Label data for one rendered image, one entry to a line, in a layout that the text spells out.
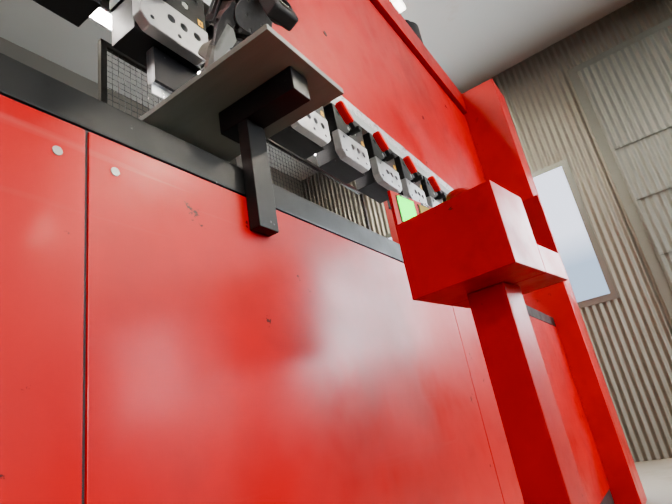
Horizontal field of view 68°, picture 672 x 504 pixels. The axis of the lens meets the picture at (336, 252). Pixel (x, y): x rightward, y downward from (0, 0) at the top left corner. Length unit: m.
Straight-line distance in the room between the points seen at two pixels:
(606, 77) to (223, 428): 4.57
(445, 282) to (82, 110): 0.49
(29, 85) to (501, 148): 2.65
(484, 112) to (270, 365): 2.64
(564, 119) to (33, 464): 4.66
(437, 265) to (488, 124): 2.41
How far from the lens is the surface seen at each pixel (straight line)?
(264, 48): 0.72
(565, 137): 4.77
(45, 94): 0.58
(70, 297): 0.49
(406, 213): 0.80
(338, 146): 1.33
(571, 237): 4.47
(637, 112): 4.69
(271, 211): 0.71
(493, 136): 3.04
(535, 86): 5.06
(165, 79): 0.95
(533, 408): 0.73
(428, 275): 0.72
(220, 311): 0.60
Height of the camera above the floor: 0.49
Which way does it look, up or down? 21 degrees up
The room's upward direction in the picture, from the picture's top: 10 degrees counter-clockwise
